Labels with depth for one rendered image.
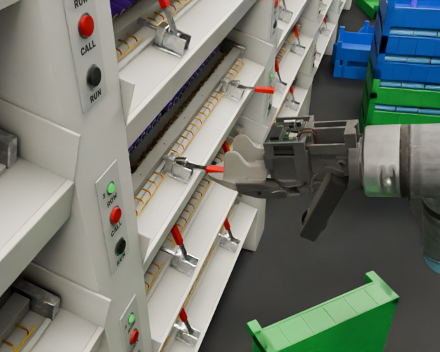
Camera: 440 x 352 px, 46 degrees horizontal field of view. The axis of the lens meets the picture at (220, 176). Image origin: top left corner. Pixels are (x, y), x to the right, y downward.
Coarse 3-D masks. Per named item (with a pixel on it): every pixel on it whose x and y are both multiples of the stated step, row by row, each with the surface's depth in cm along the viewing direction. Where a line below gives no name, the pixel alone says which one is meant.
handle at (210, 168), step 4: (184, 160) 74; (184, 164) 75; (188, 164) 75; (192, 164) 75; (188, 168) 75; (192, 168) 75; (196, 168) 74; (200, 168) 74; (204, 168) 74; (208, 168) 74; (212, 168) 74; (216, 168) 74; (220, 168) 74; (208, 172) 74; (212, 172) 74; (216, 172) 73; (220, 172) 73
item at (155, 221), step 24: (240, 48) 106; (264, 48) 107; (240, 72) 104; (216, 96) 95; (168, 120) 86; (216, 120) 89; (144, 144) 79; (192, 144) 83; (216, 144) 84; (168, 192) 73; (192, 192) 80; (144, 216) 69; (168, 216) 70; (144, 240) 60; (144, 264) 63
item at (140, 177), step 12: (228, 60) 102; (216, 72) 97; (228, 72) 100; (204, 84) 93; (216, 84) 94; (204, 96) 89; (192, 108) 86; (180, 120) 82; (192, 120) 86; (204, 120) 87; (168, 132) 79; (180, 132) 81; (156, 144) 76; (168, 144) 77; (180, 144) 80; (156, 156) 74; (144, 168) 72; (156, 168) 75; (132, 180) 69; (144, 180) 70; (144, 204) 69
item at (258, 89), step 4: (240, 88) 95; (244, 88) 95; (248, 88) 95; (252, 88) 95; (256, 88) 94; (260, 88) 94; (264, 88) 94; (268, 88) 94; (272, 88) 94; (260, 92) 94; (264, 92) 94; (268, 92) 94; (272, 92) 94
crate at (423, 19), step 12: (384, 0) 149; (396, 0) 159; (408, 0) 158; (420, 0) 158; (432, 0) 157; (384, 12) 146; (396, 12) 142; (408, 12) 142; (420, 12) 141; (432, 12) 140; (384, 24) 145; (396, 24) 144; (408, 24) 143; (420, 24) 143; (432, 24) 142
